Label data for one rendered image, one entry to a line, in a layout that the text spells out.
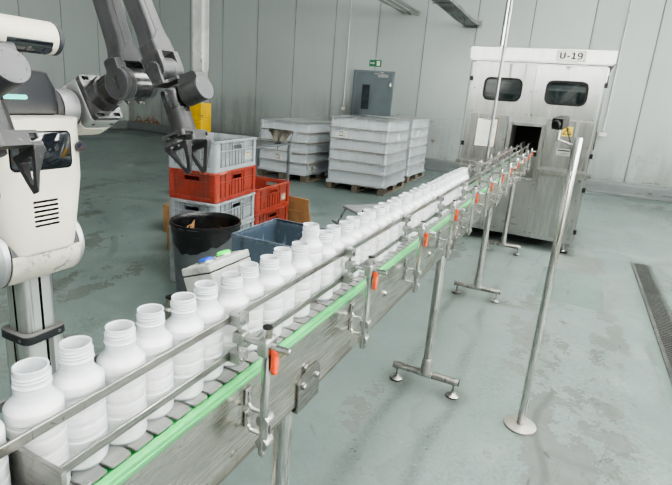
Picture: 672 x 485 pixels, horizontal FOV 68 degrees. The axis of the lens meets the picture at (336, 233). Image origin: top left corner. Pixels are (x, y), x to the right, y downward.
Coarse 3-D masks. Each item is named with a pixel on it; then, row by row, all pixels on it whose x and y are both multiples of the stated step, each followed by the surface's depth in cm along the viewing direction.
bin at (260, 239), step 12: (252, 228) 196; (264, 228) 204; (276, 228) 213; (288, 228) 210; (300, 228) 207; (324, 228) 202; (240, 240) 184; (252, 240) 181; (264, 240) 179; (276, 240) 214; (288, 240) 211; (252, 252) 183; (264, 252) 180
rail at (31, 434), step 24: (432, 216) 197; (360, 264) 132; (288, 312) 100; (192, 336) 74; (120, 384) 62; (192, 384) 75; (0, 408) 56; (72, 408) 56; (24, 432) 51; (120, 432) 63; (0, 456) 49
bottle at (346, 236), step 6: (342, 222) 128; (348, 222) 128; (342, 228) 126; (348, 228) 125; (342, 234) 126; (348, 234) 126; (342, 240) 125; (348, 240) 126; (354, 240) 127; (348, 246) 126; (348, 258) 127; (342, 264) 127; (342, 270) 127
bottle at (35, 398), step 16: (16, 368) 54; (32, 368) 56; (48, 368) 55; (16, 384) 53; (32, 384) 53; (48, 384) 54; (16, 400) 53; (32, 400) 53; (48, 400) 54; (64, 400) 56; (16, 416) 53; (32, 416) 53; (48, 416) 54; (16, 432) 53; (48, 432) 54; (64, 432) 57; (32, 448) 54; (48, 448) 55; (64, 448) 57
